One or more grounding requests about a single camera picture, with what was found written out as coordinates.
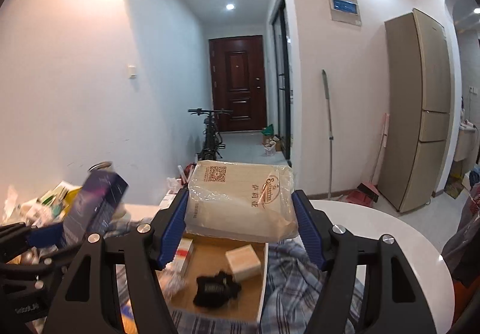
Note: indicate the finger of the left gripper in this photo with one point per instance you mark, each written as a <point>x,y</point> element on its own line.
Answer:
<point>13,241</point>
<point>47,236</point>

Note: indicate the beige refrigerator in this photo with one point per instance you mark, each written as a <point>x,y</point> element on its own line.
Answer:
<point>420,102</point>

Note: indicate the white tall tumbler cup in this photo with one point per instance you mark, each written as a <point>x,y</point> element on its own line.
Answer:
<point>102,166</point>

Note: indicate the small beige square box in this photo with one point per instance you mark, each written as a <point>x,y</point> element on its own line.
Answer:
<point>243,263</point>

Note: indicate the bagged beige roll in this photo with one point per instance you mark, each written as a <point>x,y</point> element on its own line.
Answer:
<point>171,281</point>

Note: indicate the black bicycle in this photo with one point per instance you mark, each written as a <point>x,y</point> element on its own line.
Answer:
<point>213,141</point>

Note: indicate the blue plaid shirt cloth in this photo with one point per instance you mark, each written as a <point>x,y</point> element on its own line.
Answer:
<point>293,286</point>

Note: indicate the white red medicine box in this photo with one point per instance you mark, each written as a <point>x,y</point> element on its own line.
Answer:
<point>183,255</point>

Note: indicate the black fuzzy pouch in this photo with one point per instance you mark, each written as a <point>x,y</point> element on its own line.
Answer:
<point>213,292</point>

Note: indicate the black framed glass door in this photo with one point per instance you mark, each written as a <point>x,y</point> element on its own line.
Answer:
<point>282,62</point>

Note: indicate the white wall switch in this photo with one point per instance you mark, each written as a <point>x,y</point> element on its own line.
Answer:
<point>132,71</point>

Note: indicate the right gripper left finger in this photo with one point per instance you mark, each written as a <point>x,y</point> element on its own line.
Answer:
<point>88,298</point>

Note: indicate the boxes on hallway floor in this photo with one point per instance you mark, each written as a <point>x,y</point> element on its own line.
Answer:
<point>272,142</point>

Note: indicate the white tissue pack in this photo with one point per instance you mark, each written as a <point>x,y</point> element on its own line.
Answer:
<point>242,202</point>

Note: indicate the white washbasin cabinet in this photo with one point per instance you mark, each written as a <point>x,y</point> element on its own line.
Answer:
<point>465,141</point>

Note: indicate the dark red entrance door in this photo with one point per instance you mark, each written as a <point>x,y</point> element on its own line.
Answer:
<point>238,82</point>

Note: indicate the dark purple box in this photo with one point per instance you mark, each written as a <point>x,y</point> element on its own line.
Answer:
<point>93,207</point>

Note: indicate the pink broom and dustpan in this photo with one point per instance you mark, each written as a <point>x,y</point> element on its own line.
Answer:
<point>366,193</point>

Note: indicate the bags on floor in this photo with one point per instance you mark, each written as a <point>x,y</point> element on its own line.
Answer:
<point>176,184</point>

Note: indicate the yellow plastic bin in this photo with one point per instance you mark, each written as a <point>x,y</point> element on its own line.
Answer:
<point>71,195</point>

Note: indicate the wall electrical panel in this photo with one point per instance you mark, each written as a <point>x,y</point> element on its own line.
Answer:
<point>345,11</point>

